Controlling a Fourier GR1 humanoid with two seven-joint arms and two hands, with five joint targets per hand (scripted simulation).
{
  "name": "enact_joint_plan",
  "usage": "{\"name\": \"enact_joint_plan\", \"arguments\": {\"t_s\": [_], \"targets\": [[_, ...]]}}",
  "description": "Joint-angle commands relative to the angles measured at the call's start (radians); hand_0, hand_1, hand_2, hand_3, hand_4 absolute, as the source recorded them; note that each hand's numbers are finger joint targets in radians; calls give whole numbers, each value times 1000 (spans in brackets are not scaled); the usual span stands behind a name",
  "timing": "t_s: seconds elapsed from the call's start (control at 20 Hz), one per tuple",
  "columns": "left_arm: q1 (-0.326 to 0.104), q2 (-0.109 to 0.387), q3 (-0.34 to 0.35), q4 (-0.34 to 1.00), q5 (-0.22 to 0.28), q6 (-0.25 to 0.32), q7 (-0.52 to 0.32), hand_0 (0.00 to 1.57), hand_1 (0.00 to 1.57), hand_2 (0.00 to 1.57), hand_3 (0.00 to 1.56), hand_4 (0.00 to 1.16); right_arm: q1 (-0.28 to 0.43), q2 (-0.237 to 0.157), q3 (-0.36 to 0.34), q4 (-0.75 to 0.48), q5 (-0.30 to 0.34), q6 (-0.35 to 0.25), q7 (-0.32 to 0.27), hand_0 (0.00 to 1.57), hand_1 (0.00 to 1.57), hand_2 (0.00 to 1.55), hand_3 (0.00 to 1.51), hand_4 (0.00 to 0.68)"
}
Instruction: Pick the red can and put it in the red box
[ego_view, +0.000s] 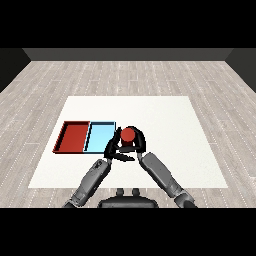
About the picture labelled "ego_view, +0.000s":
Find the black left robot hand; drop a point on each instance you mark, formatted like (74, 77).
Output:
(112, 150)

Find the light blue shallow open box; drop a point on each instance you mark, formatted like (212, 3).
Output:
(100, 136)

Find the red shallow open box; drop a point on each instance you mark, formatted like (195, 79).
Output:
(73, 136)

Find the dark grey robot body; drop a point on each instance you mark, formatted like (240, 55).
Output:
(127, 201)

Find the small red can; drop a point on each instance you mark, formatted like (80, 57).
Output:
(127, 134)

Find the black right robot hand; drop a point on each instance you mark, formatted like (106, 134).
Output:
(141, 141)

